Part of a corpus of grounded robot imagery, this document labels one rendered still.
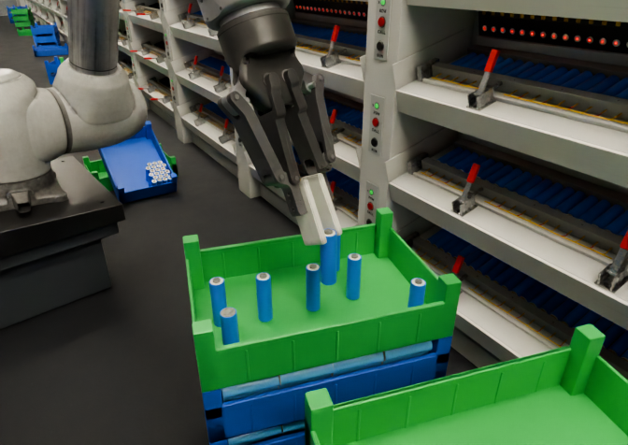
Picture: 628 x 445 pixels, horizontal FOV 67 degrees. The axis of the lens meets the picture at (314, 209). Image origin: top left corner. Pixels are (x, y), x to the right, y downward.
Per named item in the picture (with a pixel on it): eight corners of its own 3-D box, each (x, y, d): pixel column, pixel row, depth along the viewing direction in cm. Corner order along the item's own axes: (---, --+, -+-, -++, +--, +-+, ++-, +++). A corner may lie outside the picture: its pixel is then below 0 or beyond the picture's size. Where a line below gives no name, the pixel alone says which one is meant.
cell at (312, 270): (307, 312, 60) (307, 270, 57) (304, 304, 62) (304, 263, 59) (321, 309, 61) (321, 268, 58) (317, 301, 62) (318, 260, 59)
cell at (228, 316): (218, 308, 51) (223, 353, 54) (221, 319, 49) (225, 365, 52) (235, 305, 52) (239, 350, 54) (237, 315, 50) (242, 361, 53)
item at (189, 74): (236, 114, 161) (222, 76, 153) (178, 82, 206) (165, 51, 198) (286, 92, 168) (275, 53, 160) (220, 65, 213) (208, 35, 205)
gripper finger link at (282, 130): (278, 71, 46) (267, 72, 45) (306, 181, 47) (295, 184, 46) (256, 83, 49) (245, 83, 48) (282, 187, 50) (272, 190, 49)
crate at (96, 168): (96, 193, 169) (92, 173, 165) (86, 176, 184) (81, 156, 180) (178, 176, 183) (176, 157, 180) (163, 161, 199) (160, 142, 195)
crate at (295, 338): (201, 394, 49) (192, 335, 46) (189, 284, 67) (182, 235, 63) (453, 337, 57) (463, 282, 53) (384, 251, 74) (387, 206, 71)
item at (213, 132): (240, 167, 169) (227, 133, 162) (184, 125, 215) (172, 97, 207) (287, 143, 176) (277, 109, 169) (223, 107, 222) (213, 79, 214)
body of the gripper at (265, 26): (261, 29, 53) (287, 109, 54) (197, 36, 47) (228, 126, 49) (304, 1, 47) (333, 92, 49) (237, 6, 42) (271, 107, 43)
